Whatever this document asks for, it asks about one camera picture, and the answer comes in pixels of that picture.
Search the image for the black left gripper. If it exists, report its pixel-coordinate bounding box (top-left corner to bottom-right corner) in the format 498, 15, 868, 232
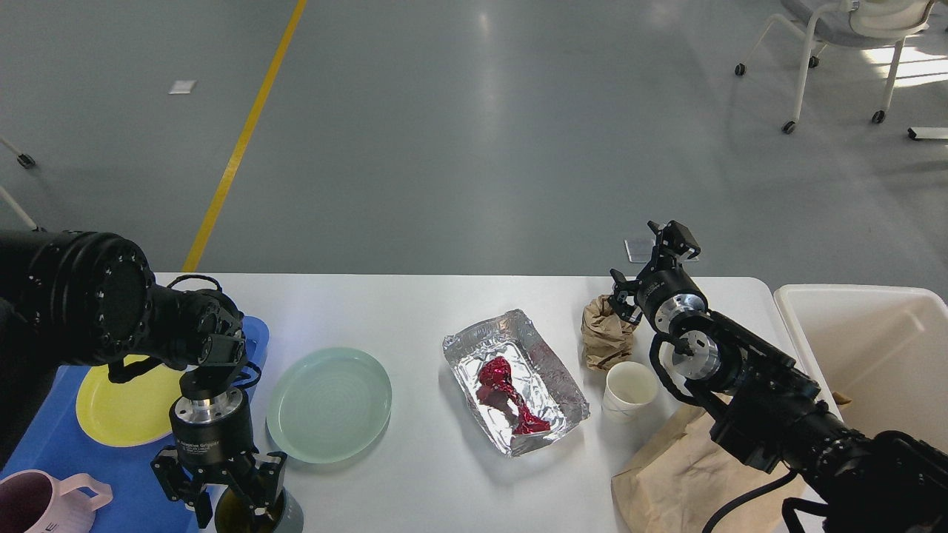
151, 387, 288, 532

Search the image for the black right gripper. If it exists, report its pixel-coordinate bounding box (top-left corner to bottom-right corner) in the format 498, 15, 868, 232
610, 220, 709, 334

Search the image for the dark teal mug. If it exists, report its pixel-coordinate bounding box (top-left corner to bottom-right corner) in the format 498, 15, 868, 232
213, 489, 304, 532

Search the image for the pink mug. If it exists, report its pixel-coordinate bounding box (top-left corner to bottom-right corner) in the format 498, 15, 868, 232
1, 469, 114, 532

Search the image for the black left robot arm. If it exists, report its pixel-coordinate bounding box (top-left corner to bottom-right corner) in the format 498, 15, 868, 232
1, 229, 289, 532

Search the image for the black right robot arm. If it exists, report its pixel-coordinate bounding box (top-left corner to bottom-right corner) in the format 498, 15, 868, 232
609, 221, 947, 532

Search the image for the grey floor plate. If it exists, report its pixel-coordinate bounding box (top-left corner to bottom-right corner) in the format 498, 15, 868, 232
625, 237, 701, 264

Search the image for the crumpled brown paper ball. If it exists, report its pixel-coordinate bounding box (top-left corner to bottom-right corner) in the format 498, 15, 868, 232
580, 295, 638, 372

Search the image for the yellow plate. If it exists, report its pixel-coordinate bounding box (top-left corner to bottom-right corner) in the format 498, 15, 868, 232
75, 364, 184, 448

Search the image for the white paper cup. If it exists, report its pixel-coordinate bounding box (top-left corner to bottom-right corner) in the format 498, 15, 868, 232
601, 361, 659, 424

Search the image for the light green plate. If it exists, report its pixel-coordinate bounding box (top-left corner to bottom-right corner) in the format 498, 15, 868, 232
265, 347, 393, 463

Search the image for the blue plastic tray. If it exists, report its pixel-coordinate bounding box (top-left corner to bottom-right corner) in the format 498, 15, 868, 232
0, 315, 270, 533

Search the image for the aluminium foil tray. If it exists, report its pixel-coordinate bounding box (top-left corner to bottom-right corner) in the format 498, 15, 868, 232
441, 309, 590, 457

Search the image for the red crumpled wrapper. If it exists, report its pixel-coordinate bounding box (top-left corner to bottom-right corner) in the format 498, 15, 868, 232
476, 355, 551, 435

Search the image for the flat brown paper bag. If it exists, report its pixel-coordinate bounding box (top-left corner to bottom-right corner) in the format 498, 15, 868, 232
611, 391, 852, 533

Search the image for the white plastic bin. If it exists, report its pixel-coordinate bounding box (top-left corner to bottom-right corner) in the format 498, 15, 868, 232
773, 284, 947, 451

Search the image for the white bar on floor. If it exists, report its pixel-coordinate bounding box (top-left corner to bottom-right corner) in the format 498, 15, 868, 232
907, 126, 948, 142

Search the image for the white office chair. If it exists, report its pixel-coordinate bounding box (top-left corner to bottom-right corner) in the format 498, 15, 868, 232
734, 1, 935, 135

